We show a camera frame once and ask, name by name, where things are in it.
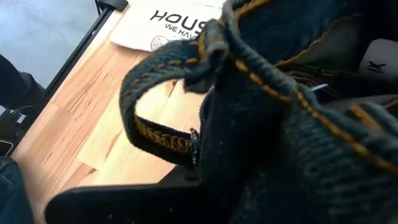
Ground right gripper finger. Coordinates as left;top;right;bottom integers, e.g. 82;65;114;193
45;169;203;224

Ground dark denim jeans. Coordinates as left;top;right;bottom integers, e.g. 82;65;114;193
119;0;398;224

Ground person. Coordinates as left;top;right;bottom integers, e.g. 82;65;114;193
0;54;46;224

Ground white Houston tote bag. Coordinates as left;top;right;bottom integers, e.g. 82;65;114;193
109;0;227;53

